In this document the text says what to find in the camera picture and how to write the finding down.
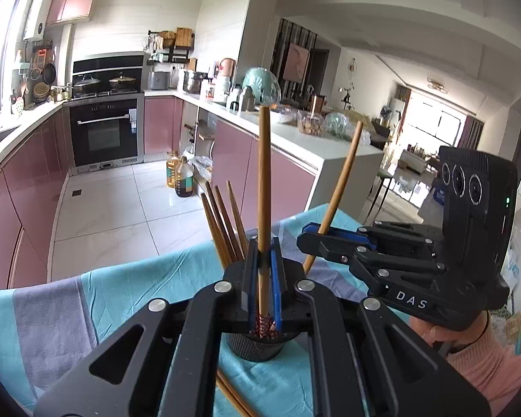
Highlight dark brown wooden chopstick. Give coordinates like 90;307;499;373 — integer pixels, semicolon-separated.
258;106;271;319

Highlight black built-in oven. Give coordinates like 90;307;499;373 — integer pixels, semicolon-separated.
68;93;144;174

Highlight right hand pink sleeve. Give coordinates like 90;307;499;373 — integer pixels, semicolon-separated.
407;310;521;417

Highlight pink kitchen cabinets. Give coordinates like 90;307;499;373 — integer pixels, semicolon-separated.
0;96;318;291

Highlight bamboo chopstick with red end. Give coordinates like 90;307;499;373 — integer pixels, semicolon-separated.
302;120;364;275

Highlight green food cover dome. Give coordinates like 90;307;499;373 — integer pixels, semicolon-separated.
242;67;281;106

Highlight black camera box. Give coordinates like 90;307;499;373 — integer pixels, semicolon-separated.
439;146;518;283

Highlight black mesh utensil cup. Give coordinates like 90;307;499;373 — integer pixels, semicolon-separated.
226;333;298;362

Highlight teal grey patterned tablecloth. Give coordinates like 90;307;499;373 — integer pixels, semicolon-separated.
0;202;411;417

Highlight yellow cooking oil bottle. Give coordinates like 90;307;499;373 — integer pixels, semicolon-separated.
165;151;180;188

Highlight white water heater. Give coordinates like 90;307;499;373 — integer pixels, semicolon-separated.
23;0;52;41

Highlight steel stock pot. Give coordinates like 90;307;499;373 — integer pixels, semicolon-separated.
182;70;208;94

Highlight black stove range hood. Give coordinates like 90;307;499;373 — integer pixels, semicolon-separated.
71;52;146;99

